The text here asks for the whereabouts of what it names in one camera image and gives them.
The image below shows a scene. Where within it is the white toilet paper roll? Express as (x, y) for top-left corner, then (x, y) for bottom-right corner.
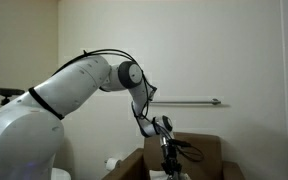
(104, 157), (123, 172)

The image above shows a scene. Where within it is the black camera on tripod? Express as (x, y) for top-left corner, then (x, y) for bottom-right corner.
(0, 86), (26, 108)

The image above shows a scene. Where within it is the metal wall grab bar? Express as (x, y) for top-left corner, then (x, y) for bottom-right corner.
(149, 98), (222, 107)

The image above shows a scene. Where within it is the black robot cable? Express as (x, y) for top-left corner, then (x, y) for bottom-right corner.
(51, 48), (205, 164)

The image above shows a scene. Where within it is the brown armchair couch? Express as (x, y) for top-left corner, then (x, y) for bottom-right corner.
(102, 129), (247, 180)

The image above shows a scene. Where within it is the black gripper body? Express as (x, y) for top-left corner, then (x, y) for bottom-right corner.
(161, 146), (181, 170)

